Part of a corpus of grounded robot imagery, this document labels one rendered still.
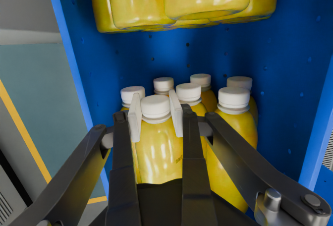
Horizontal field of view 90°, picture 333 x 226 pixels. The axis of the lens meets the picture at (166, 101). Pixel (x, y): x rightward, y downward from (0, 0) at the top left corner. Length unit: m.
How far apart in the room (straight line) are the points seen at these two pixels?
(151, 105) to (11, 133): 1.75
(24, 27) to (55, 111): 1.04
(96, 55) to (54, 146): 1.57
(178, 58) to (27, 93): 1.44
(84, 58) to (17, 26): 0.42
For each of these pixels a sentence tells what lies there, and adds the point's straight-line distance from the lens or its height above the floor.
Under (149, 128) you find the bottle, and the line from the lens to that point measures 0.21.
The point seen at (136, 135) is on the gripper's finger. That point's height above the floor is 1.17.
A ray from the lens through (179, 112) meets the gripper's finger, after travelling 0.16.
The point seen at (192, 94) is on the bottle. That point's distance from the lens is 0.25.
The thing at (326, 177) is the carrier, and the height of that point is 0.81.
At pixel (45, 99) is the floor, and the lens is 1.61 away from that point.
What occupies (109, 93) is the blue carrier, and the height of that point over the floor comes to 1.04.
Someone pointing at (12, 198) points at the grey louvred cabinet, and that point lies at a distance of 2.09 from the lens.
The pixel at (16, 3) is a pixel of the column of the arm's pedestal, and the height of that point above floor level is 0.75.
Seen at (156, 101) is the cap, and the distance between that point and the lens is 0.21.
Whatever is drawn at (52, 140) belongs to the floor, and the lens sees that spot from 1.76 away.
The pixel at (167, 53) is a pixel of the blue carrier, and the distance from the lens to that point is 0.35.
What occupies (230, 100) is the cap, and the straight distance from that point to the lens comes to 0.22.
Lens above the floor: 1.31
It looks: 69 degrees down
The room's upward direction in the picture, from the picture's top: 165 degrees clockwise
